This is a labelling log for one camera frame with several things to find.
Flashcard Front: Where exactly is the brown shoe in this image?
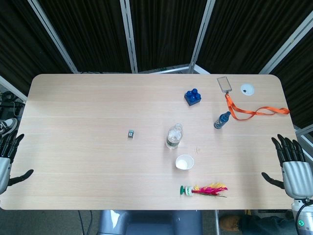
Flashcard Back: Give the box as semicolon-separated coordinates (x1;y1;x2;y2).
219;215;242;233

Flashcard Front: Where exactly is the transparent plastic water bottle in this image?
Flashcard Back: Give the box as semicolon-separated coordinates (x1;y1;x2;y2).
164;123;184;150

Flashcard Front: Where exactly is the blue jeans leg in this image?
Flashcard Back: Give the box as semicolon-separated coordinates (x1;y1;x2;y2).
238;214;294;235

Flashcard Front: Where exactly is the grey and white sneaker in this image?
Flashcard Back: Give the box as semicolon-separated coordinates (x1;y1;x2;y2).
0;117;18;138

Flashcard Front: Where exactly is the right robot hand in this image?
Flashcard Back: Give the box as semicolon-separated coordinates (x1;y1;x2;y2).
261;133;313;199

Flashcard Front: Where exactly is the small blue bottle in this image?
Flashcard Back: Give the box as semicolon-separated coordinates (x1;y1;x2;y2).
213;111;231;130

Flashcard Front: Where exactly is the black folding partition screen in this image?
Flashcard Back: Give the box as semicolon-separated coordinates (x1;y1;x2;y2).
0;0;313;138

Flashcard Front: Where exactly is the blue toy building block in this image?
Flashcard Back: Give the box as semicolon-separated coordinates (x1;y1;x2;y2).
184;88;202;107

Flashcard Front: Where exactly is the black cable bundle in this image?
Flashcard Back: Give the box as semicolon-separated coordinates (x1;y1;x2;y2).
0;91;25;117

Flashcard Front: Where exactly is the clear badge holder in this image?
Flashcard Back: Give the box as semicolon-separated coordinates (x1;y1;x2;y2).
216;76;232;93

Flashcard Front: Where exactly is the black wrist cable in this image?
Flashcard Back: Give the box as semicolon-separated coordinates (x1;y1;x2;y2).
294;199;310;221

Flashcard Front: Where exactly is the white table cable grommet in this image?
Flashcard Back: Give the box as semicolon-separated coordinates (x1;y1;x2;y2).
240;83;255;96

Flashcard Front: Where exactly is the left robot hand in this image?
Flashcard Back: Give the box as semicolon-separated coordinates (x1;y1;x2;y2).
0;133;34;195

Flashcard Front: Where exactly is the white paper cup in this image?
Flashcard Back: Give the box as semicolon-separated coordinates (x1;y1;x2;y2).
175;154;195;171

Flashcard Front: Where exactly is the white table leg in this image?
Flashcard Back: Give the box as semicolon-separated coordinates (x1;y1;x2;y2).
214;210;221;235

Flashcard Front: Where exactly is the orange lanyard strap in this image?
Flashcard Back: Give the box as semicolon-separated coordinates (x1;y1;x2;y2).
224;92;291;121

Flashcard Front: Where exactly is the blue-grey robot torso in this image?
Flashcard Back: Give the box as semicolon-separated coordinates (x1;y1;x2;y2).
97;210;203;235

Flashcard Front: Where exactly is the colourful feather shuttlecock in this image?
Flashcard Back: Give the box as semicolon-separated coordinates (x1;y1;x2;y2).
180;181;228;198

